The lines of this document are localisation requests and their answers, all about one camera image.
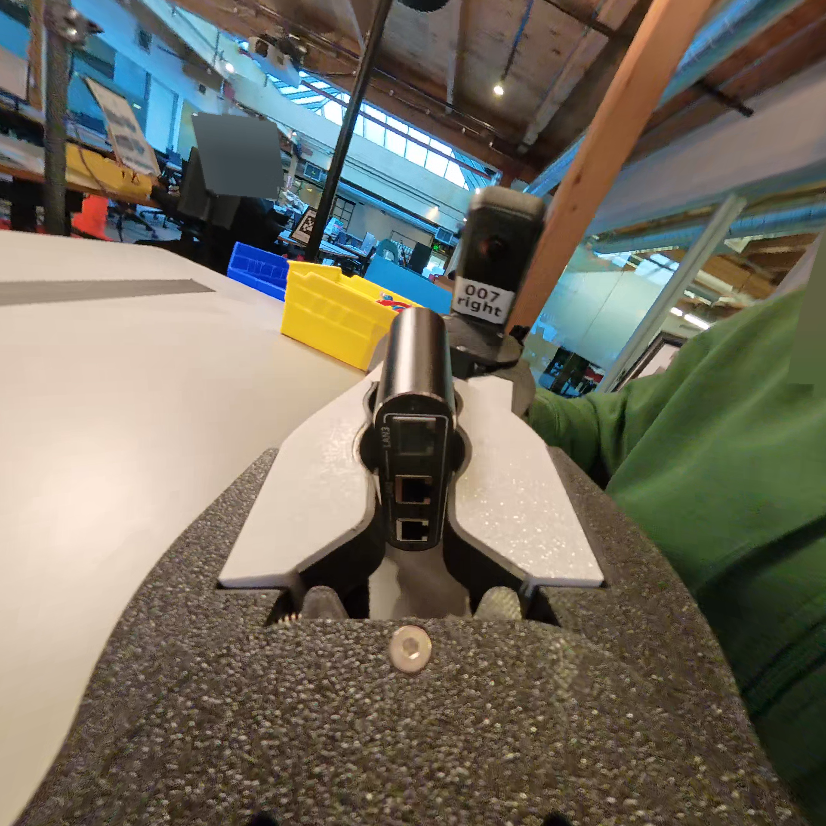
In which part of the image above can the yellow parts tray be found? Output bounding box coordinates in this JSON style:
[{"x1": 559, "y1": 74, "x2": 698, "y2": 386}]
[{"x1": 65, "y1": 145, "x2": 156, "y2": 197}]

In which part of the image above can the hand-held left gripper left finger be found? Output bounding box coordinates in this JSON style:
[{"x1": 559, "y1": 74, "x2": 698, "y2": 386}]
[{"x1": 218, "y1": 381, "x2": 388, "y2": 626}]

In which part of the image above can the orange traffic cone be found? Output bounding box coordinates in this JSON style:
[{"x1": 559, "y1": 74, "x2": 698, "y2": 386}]
[{"x1": 70, "y1": 194, "x2": 112, "y2": 241}]

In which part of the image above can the printed instruction sheet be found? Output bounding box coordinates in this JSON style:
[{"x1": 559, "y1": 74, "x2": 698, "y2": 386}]
[{"x1": 84, "y1": 77, "x2": 162, "y2": 178}]

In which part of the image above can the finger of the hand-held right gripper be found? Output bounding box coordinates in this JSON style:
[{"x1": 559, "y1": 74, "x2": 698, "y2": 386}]
[{"x1": 466, "y1": 376, "x2": 518, "y2": 420}]

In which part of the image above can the grey tape strip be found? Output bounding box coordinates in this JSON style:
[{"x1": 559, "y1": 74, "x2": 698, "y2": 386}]
[{"x1": 0, "y1": 279, "x2": 216, "y2": 308}]

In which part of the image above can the light stand pole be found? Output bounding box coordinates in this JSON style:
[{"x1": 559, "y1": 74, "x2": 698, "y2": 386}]
[{"x1": 42, "y1": 0, "x2": 104, "y2": 236}]

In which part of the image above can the wooden post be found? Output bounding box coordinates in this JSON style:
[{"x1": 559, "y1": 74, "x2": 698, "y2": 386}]
[{"x1": 506, "y1": 0, "x2": 717, "y2": 330}]

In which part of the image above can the light blue panel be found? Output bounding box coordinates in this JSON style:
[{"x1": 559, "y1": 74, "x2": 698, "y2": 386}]
[{"x1": 364, "y1": 258, "x2": 454, "y2": 317}]

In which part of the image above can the yellow plastic bin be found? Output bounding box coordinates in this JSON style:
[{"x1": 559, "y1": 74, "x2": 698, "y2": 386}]
[{"x1": 280, "y1": 260, "x2": 423, "y2": 372}]

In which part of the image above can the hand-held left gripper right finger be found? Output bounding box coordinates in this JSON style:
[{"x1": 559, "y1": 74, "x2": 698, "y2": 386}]
[{"x1": 445, "y1": 379, "x2": 605, "y2": 626}]

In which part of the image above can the blue plastic bin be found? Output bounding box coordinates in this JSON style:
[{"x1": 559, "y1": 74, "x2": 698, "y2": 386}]
[{"x1": 228, "y1": 242, "x2": 290, "y2": 302}]

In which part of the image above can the aluminium frame post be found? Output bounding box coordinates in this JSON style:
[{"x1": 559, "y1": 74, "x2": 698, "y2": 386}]
[{"x1": 600, "y1": 194, "x2": 746, "y2": 391}]

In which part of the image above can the black overhead mount pole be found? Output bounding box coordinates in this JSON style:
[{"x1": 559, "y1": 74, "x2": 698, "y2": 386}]
[{"x1": 303, "y1": 0, "x2": 453, "y2": 262}]

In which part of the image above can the black ethernet port box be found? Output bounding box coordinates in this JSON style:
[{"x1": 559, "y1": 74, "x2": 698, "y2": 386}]
[{"x1": 373, "y1": 308, "x2": 458, "y2": 552}]

